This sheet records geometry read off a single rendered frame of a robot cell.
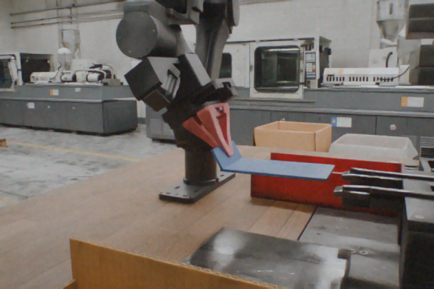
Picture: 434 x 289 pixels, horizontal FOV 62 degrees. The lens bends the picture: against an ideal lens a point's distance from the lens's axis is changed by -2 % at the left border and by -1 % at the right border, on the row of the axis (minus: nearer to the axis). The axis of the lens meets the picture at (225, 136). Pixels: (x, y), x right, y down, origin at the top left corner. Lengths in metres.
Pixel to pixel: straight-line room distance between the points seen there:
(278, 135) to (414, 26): 2.39
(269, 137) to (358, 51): 4.35
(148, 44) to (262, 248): 0.27
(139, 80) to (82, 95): 7.09
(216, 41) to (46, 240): 0.45
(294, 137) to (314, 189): 2.10
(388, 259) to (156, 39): 0.38
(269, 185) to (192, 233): 0.19
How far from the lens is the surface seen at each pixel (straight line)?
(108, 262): 0.34
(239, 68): 5.46
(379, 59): 5.52
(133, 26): 0.47
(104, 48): 9.91
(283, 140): 2.75
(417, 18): 0.41
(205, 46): 0.73
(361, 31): 6.93
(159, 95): 0.44
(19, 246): 0.54
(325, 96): 5.03
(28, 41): 12.35
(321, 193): 0.62
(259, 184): 0.65
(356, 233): 0.54
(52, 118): 8.30
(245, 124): 5.43
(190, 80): 0.49
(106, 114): 7.23
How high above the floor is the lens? 1.11
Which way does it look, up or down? 9 degrees down
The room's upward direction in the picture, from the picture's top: straight up
